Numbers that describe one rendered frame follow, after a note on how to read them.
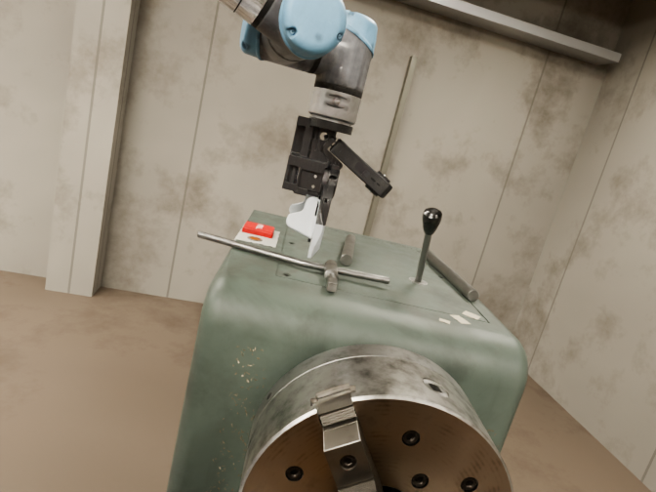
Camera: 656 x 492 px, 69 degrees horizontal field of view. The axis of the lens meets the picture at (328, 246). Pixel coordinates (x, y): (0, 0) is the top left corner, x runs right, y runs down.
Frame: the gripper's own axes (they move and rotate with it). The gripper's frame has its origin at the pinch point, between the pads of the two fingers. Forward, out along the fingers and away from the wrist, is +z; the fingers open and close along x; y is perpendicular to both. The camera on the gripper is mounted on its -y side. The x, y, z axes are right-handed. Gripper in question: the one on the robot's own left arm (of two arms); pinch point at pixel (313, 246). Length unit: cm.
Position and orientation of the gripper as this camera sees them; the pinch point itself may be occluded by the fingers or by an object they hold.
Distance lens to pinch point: 78.0
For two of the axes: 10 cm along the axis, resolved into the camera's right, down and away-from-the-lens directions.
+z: -2.4, 9.4, 2.3
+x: 0.4, 2.4, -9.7
